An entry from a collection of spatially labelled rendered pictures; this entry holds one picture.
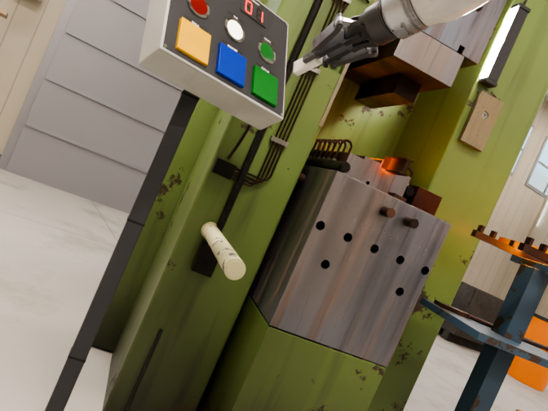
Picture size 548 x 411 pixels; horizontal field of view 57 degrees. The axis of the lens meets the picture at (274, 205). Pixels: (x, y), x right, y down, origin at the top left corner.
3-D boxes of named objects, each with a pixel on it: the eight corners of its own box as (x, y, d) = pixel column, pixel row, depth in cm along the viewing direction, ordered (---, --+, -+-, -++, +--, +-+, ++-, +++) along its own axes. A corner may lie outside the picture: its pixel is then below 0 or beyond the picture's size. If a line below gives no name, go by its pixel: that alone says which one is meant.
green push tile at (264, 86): (277, 106, 115) (278, 78, 117) (253, 92, 110) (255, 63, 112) (271, 109, 116) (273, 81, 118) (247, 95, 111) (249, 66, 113)
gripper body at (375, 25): (379, 21, 87) (337, 44, 94) (404, 46, 93) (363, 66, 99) (378, -12, 90) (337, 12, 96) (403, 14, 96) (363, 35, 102)
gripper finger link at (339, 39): (364, 39, 94) (360, 35, 93) (317, 62, 102) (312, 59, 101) (364, 22, 96) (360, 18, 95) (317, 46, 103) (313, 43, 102)
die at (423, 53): (451, 87, 142) (465, 56, 142) (393, 55, 137) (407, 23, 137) (384, 98, 183) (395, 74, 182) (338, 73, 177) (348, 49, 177)
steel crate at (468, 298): (435, 324, 713) (457, 279, 711) (494, 358, 626) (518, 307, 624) (396, 311, 672) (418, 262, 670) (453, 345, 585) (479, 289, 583)
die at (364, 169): (399, 201, 143) (412, 174, 143) (340, 174, 138) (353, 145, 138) (345, 187, 184) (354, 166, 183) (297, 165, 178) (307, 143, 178)
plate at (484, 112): (482, 151, 161) (504, 103, 161) (460, 139, 159) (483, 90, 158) (478, 151, 163) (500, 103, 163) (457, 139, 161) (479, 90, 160)
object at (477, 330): (598, 389, 133) (602, 382, 133) (476, 339, 124) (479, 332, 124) (522, 346, 162) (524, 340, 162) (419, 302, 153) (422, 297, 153)
